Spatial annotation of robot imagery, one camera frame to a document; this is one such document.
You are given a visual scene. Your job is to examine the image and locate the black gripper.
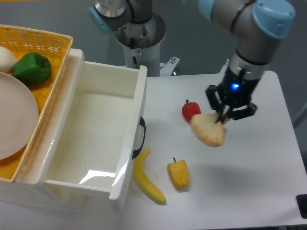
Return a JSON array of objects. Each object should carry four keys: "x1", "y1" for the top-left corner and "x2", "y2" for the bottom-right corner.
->
[{"x1": 205, "y1": 67, "x2": 260, "y2": 124}]

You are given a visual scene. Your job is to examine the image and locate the triangle bread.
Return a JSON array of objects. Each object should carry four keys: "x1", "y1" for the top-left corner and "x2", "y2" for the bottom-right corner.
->
[{"x1": 190, "y1": 114, "x2": 227, "y2": 147}]

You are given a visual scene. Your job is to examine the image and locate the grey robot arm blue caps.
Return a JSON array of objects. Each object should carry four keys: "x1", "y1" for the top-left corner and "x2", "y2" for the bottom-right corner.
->
[{"x1": 89, "y1": 0, "x2": 295, "y2": 122}]

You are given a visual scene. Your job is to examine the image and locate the open upper white drawer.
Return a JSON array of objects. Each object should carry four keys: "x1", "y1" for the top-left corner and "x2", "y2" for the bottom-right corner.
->
[{"x1": 43, "y1": 61, "x2": 148, "y2": 211}]

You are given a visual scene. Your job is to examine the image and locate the red bell pepper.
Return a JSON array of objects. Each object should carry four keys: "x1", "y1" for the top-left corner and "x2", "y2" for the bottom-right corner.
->
[{"x1": 181, "y1": 99, "x2": 201, "y2": 123}]

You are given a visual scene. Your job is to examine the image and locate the yellow bell pepper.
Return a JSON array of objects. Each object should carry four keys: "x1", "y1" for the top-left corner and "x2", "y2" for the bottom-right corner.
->
[{"x1": 167, "y1": 157, "x2": 189, "y2": 190}]

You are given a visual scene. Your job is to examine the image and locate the yellow banana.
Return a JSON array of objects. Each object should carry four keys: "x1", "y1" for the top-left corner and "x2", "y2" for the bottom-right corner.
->
[{"x1": 132, "y1": 149, "x2": 166, "y2": 205}]

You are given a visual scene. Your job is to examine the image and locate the black object at table edge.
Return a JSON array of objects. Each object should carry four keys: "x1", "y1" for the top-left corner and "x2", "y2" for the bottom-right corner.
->
[{"x1": 296, "y1": 194, "x2": 307, "y2": 219}]

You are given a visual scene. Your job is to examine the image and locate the green bell pepper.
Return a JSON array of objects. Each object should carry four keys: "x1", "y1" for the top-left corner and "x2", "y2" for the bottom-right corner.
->
[{"x1": 12, "y1": 52, "x2": 51, "y2": 86}]

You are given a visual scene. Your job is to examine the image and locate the beige round plate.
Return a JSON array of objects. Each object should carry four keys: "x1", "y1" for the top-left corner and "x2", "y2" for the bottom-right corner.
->
[{"x1": 0, "y1": 73, "x2": 38, "y2": 159}]

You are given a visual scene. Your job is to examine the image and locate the yellow woven basket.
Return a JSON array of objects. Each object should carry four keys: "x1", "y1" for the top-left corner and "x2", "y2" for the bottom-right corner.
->
[{"x1": 0, "y1": 25, "x2": 73, "y2": 183}]

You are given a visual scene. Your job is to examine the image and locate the white onion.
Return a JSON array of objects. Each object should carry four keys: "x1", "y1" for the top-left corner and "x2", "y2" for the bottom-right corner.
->
[{"x1": 0, "y1": 46, "x2": 18, "y2": 73}]

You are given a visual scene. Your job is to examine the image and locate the white table bracket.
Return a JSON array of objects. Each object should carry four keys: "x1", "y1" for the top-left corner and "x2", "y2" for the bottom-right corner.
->
[{"x1": 219, "y1": 59, "x2": 230, "y2": 74}]

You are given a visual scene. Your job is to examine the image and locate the black drawer handle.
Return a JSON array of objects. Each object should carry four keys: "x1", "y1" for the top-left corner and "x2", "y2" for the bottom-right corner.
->
[{"x1": 132, "y1": 116, "x2": 146, "y2": 159}]

